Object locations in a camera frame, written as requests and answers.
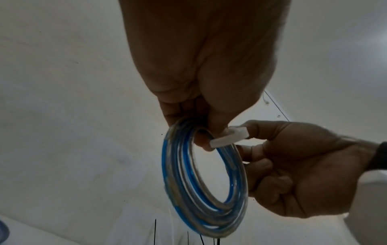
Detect person's left hand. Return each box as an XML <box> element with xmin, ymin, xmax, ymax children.
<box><xmin>118</xmin><ymin>0</ymin><xmax>293</xmax><ymax>152</ymax></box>

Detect person's right hand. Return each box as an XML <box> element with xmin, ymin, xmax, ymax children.
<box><xmin>234</xmin><ymin>119</ymin><xmax>382</xmax><ymax>219</ymax></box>

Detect white cable tie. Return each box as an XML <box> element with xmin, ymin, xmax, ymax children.
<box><xmin>208</xmin><ymin>126</ymin><xmax>250</xmax><ymax>149</ymax></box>

